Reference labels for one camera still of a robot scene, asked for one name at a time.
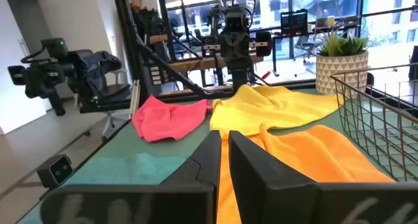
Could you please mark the succulent in white patterned pot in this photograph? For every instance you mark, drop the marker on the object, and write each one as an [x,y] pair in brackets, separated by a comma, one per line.
[339,70]

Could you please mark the silver aluminium bracket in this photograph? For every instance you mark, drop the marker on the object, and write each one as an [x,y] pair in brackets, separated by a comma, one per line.
[134,100]

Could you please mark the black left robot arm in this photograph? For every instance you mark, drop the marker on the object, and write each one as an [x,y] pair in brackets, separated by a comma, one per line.
[240,79]

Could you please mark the dark blue jacket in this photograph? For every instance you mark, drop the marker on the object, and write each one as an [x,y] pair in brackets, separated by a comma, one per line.
[94,70]

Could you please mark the white label stickers panel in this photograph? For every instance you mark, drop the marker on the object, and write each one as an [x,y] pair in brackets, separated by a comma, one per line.
[155,75]

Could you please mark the pink microfiber towel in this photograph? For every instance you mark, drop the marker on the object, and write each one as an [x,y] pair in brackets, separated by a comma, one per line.
[170,119]

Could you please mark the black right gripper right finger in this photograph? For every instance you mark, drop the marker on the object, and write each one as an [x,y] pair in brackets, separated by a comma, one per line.
[277,201]

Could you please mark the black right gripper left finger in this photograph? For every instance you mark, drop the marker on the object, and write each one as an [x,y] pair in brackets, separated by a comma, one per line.
[183,201]

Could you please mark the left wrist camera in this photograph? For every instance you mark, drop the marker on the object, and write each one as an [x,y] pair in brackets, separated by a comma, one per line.
[236,20]

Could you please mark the person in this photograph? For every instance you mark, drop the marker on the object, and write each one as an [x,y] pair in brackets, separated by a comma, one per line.
[143,25]

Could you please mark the green table mat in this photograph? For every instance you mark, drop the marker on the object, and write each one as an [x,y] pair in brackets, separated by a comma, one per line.
[107,142]

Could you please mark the white office chair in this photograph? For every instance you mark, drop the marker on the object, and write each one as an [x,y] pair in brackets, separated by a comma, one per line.
[111,122]

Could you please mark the black aluminium table frame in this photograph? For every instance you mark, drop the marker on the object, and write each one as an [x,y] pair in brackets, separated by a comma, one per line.
[122,8]

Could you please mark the yellow microfiber towel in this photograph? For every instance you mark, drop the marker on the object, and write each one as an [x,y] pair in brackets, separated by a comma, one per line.
[261,109]

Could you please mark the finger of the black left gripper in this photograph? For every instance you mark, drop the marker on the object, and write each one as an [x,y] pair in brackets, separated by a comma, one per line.
[207,47]
[264,44]

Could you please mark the wooden desk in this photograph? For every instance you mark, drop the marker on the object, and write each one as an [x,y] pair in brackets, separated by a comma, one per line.
[196,63]

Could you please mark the teal microfiber towel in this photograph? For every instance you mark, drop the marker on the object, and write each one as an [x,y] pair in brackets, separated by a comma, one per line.
[130,170]

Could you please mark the black table-level camera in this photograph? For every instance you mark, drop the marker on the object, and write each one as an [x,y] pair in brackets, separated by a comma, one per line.
[57,170]

